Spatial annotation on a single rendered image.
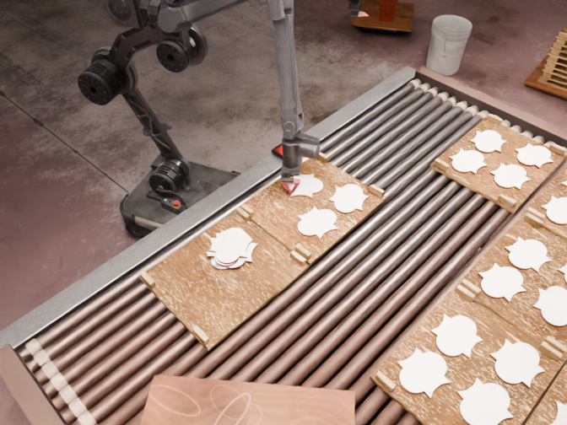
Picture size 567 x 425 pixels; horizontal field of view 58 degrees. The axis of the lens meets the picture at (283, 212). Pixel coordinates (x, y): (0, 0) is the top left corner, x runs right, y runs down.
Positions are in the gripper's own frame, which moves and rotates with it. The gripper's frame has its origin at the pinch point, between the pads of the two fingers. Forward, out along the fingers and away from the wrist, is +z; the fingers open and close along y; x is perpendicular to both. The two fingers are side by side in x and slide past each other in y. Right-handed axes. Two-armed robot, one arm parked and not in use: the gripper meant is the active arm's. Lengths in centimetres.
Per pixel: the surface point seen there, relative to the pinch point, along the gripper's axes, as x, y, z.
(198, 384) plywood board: 17, -82, -9
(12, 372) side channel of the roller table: 71, -79, -2
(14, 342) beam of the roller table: 76, -69, 1
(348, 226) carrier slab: -20.5, -18.7, 2.5
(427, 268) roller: -46, -34, 5
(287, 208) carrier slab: 1.1, -12.0, 1.6
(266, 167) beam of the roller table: 11.1, 11.3, 3.3
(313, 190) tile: -7.8, -2.9, 1.1
